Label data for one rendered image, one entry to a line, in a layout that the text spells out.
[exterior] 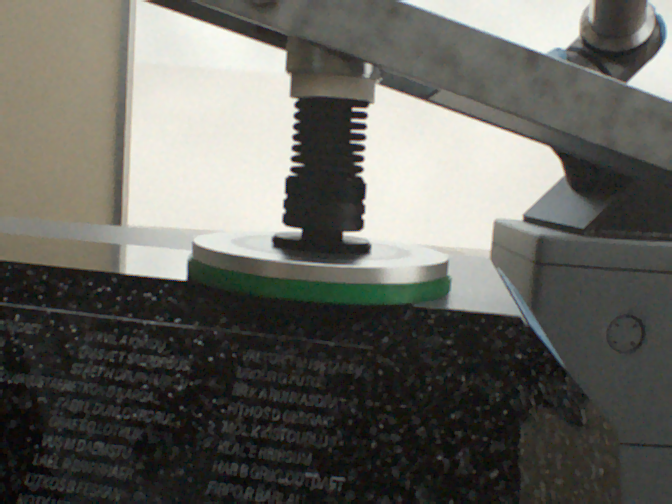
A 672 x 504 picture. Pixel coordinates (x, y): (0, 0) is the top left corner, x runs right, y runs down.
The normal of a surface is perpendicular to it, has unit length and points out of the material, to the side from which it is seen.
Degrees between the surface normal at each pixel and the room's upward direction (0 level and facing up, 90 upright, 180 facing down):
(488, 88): 90
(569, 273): 90
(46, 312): 45
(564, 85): 90
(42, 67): 90
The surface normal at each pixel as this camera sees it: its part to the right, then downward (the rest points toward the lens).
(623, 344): 0.03, 0.13
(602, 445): 0.66, -0.37
